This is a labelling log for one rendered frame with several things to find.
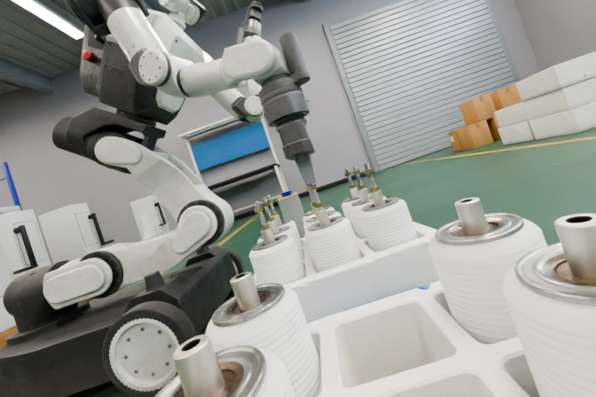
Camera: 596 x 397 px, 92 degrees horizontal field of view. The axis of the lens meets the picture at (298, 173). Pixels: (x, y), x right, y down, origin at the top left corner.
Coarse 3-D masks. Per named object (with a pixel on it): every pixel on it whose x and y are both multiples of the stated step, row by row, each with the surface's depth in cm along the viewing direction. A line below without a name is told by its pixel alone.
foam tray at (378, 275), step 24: (360, 240) 64; (312, 264) 59; (360, 264) 50; (384, 264) 50; (408, 264) 50; (432, 264) 50; (312, 288) 50; (336, 288) 50; (360, 288) 50; (384, 288) 50; (408, 288) 50; (312, 312) 50; (336, 312) 50
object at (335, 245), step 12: (336, 228) 54; (348, 228) 55; (312, 240) 55; (324, 240) 53; (336, 240) 53; (348, 240) 54; (312, 252) 56; (324, 252) 54; (336, 252) 53; (348, 252) 54; (324, 264) 54; (336, 264) 53
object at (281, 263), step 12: (288, 240) 56; (252, 252) 56; (264, 252) 54; (276, 252) 53; (288, 252) 54; (252, 264) 56; (264, 264) 53; (276, 264) 53; (288, 264) 54; (300, 264) 56; (264, 276) 54; (276, 276) 53; (288, 276) 53; (300, 276) 55
